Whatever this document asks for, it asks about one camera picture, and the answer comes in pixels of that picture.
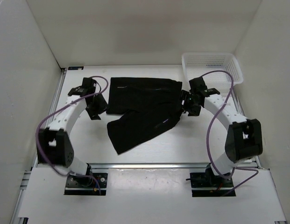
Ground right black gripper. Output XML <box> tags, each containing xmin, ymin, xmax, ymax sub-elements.
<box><xmin>175</xmin><ymin>90</ymin><xmax>202</xmax><ymax>117</ymax></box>

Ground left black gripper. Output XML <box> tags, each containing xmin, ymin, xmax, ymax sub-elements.
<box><xmin>85</xmin><ymin>93</ymin><xmax>110</xmax><ymax>121</ymax></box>

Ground black shorts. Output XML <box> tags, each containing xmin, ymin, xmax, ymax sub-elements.
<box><xmin>106</xmin><ymin>77</ymin><xmax>183</xmax><ymax>154</ymax></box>

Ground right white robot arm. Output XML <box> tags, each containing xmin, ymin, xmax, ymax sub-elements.
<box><xmin>181</xmin><ymin>77</ymin><xmax>263</xmax><ymax>187</ymax></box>

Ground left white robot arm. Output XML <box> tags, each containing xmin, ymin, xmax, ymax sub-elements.
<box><xmin>35</xmin><ymin>76</ymin><xmax>107</xmax><ymax>187</ymax></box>

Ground white plastic basket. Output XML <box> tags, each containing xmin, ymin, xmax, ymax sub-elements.
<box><xmin>182</xmin><ymin>52</ymin><xmax>243</xmax><ymax>94</ymax></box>

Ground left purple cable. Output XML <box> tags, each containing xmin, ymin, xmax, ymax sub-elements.
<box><xmin>35</xmin><ymin>76</ymin><xmax>110</xmax><ymax>176</ymax></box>

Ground purple cable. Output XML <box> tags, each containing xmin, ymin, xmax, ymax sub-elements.
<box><xmin>202</xmin><ymin>70</ymin><xmax>260</xmax><ymax>196</ymax></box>
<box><xmin>35</xmin><ymin>76</ymin><xmax>110</xmax><ymax>176</ymax></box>

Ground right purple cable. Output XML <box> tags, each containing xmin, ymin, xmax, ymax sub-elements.
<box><xmin>202</xmin><ymin>70</ymin><xmax>260</xmax><ymax>196</ymax></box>

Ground aluminium front rail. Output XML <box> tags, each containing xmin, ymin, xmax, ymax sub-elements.
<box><xmin>32</xmin><ymin>162</ymin><xmax>270</xmax><ymax>170</ymax></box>

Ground aluminium rail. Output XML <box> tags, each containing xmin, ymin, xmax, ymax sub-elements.
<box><xmin>230</xmin><ymin>90</ymin><xmax>288</xmax><ymax>224</ymax></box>
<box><xmin>32</xmin><ymin>162</ymin><xmax>270</xmax><ymax>170</ymax></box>
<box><xmin>9</xmin><ymin>68</ymin><xmax>67</xmax><ymax>224</ymax></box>

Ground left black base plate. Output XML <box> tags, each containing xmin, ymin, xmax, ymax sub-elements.
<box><xmin>64</xmin><ymin>171</ymin><xmax>108</xmax><ymax>196</ymax></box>

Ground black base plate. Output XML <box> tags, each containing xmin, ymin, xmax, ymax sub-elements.
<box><xmin>185</xmin><ymin>172</ymin><xmax>236</xmax><ymax>198</ymax></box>
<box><xmin>64</xmin><ymin>171</ymin><xmax>108</xmax><ymax>196</ymax></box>

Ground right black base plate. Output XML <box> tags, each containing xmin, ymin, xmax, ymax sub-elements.
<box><xmin>185</xmin><ymin>172</ymin><xmax>236</xmax><ymax>198</ymax></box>

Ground aluminium right rail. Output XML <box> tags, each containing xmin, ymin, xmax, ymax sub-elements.
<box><xmin>230</xmin><ymin>90</ymin><xmax>288</xmax><ymax>224</ymax></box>

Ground aluminium left rail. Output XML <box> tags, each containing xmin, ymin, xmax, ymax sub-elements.
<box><xmin>9</xmin><ymin>68</ymin><xmax>67</xmax><ymax>224</ymax></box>

